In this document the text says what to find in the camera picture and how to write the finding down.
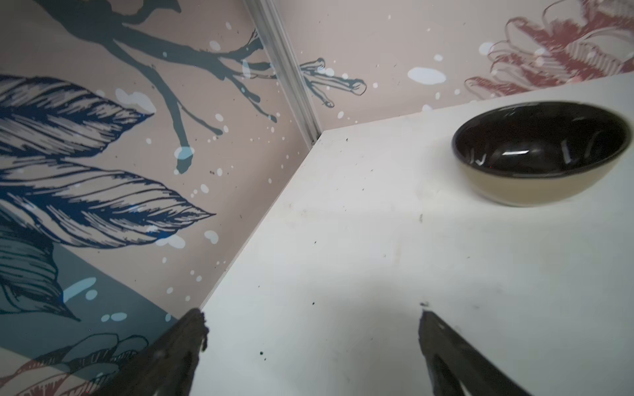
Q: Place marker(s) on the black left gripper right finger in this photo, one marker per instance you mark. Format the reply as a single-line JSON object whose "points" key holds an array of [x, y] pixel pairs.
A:
{"points": [[455, 367]]}

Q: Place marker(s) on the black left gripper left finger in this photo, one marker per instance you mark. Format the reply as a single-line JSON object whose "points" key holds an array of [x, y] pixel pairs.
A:
{"points": [[168, 366]]}

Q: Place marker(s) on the black glazed bowl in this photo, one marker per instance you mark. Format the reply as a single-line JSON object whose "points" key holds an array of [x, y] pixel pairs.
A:
{"points": [[537, 153]]}

